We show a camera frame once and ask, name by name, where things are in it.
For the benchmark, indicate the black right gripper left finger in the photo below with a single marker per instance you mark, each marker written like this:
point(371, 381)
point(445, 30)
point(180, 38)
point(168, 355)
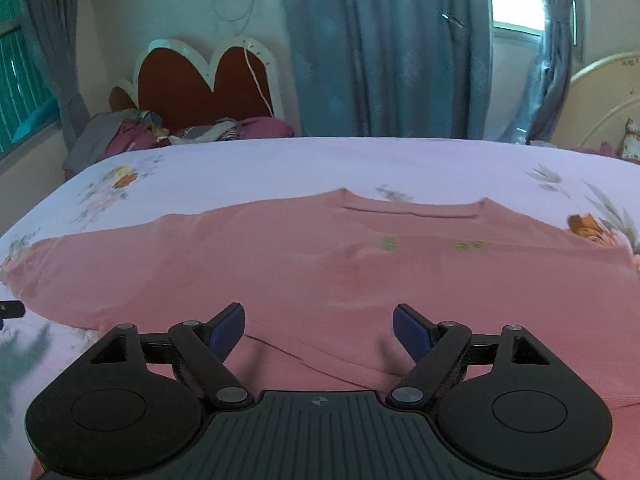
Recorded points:
point(202, 349)

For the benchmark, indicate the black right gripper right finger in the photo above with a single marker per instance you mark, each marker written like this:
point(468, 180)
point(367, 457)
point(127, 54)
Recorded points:
point(438, 352)

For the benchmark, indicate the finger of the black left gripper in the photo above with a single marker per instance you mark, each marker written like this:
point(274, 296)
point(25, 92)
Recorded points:
point(12, 309)

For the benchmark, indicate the pink knit sweater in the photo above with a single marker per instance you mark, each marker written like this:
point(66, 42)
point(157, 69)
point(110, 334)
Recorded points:
point(319, 278)

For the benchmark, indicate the pile of clothes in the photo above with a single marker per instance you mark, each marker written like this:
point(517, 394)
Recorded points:
point(110, 134)

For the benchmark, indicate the magenta pillow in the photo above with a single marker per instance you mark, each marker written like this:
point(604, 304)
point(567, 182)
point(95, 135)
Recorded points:
point(256, 128)

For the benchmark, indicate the white floral bed sheet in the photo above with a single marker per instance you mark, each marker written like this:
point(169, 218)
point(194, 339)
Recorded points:
point(548, 184)

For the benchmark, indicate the red heart-shaped headboard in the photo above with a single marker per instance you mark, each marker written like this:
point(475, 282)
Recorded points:
point(176, 82)

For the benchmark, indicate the cream round footboard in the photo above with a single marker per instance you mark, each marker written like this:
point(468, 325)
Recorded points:
point(601, 105)

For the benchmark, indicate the blue-grey middle curtain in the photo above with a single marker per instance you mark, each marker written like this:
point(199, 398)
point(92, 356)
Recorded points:
point(407, 68)

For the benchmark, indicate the blue-grey curtain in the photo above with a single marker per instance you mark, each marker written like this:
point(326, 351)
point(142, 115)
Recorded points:
point(407, 68)
point(548, 80)

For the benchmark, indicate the grey left curtain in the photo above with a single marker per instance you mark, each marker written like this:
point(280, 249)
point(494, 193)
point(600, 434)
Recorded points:
point(52, 24)

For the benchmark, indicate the blue-grey right curtain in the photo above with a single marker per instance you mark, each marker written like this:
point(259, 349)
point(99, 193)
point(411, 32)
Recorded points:
point(548, 80)

